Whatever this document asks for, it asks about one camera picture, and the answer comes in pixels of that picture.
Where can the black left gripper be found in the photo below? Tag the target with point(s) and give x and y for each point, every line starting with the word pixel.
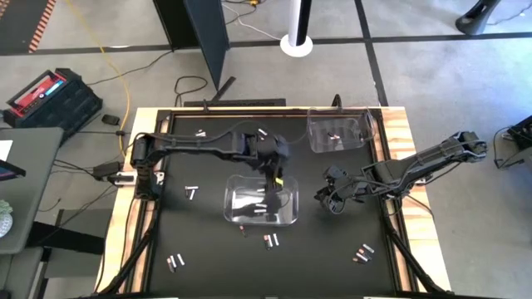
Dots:
pixel 272 172

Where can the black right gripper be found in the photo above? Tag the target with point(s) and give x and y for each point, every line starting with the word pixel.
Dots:
pixel 338 182

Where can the clear plastic bin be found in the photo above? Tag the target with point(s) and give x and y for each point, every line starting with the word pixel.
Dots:
pixel 241 207
pixel 353 124

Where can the black battery with copper end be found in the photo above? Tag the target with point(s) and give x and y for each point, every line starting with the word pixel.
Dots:
pixel 243 231
pixel 331 133
pixel 266 242
pixel 361 252
pixel 356 261
pixel 169 264

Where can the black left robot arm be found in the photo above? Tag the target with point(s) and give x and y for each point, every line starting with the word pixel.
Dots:
pixel 199 145

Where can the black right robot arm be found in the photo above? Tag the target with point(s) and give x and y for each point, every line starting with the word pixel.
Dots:
pixel 415 166

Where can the yellow tag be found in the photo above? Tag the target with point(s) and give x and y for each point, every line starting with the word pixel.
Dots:
pixel 279 181

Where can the flat black bar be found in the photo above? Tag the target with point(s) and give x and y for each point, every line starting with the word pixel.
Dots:
pixel 249 102

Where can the black partition foot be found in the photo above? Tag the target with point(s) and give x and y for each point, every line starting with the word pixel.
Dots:
pixel 224 88

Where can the white pole with round base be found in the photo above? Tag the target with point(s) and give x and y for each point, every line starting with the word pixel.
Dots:
pixel 296 45

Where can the small black pouch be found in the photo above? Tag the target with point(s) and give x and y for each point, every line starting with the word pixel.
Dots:
pixel 111 119

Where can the dark partition panel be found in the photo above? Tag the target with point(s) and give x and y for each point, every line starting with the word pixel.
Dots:
pixel 208 33

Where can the black equipment box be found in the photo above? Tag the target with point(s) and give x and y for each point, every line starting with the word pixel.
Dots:
pixel 523 133

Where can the black and red tool case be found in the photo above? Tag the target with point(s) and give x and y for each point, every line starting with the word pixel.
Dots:
pixel 70 108

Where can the black stand base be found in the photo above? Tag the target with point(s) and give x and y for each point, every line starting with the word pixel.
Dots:
pixel 474 21

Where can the grey side table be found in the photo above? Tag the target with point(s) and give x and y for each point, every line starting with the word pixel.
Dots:
pixel 33 199

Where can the grey cabinet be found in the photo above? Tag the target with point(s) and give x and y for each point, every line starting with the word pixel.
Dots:
pixel 18 274

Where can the white and green woven ball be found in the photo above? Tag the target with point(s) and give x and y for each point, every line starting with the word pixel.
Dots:
pixel 4 220

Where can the white paper sheet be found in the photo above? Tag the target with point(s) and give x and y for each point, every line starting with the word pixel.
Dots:
pixel 5 150

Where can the black mat with orange stripes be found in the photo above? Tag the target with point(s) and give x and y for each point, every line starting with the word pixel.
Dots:
pixel 21 25

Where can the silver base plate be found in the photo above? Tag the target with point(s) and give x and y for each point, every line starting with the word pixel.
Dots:
pixel 124 179

